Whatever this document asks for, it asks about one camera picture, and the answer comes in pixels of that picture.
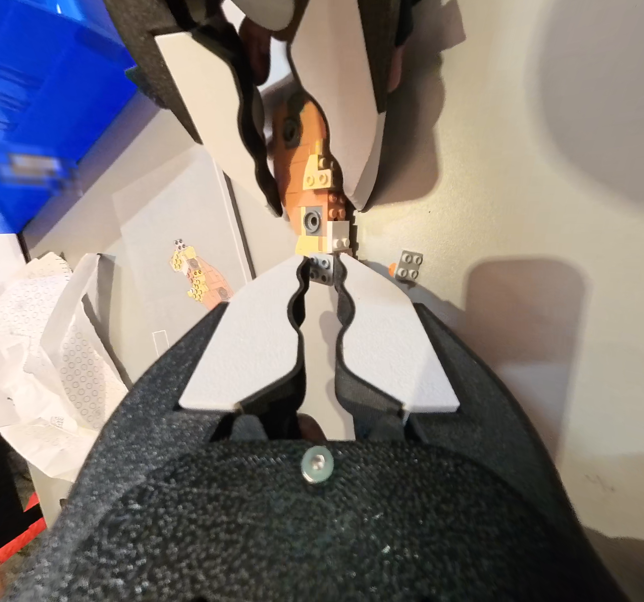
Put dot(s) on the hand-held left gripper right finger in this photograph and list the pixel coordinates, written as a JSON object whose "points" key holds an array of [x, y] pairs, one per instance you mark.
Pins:
{"points": [[397, 355]]}

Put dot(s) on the grey instruction booklet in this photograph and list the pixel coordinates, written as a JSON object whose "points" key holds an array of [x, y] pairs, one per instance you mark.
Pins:
{"points": [[161, 220]]}

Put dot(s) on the blue plastic bin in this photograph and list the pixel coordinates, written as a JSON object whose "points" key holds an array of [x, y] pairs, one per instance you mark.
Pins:
{"points": [[50, 99]]}

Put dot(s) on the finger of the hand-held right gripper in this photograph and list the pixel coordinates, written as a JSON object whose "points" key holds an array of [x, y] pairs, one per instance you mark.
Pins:
{"points": [[347, 84], [211, 104]]}

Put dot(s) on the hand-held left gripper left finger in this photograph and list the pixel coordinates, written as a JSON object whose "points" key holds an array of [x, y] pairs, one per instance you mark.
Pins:
{"points": [[246, 355]]}

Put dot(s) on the orange tan brick model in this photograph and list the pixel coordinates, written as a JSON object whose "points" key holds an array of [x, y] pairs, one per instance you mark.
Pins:
{"points": [[302, 179]]}

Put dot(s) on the torn white paper bag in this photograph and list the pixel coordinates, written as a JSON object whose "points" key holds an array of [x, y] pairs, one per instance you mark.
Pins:
{"points": [[50, 360]]}

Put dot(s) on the small pale grey brick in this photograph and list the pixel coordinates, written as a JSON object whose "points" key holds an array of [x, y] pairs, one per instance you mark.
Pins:
{"points": [[322, 270]]}

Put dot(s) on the person's right hand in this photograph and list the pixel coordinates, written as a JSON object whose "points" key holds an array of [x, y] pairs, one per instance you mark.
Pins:
{"points": [[396, 69]]}

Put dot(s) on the small dark grey brick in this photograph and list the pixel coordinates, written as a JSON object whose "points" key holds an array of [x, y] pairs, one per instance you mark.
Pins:
{"points": [[410, 266]]}

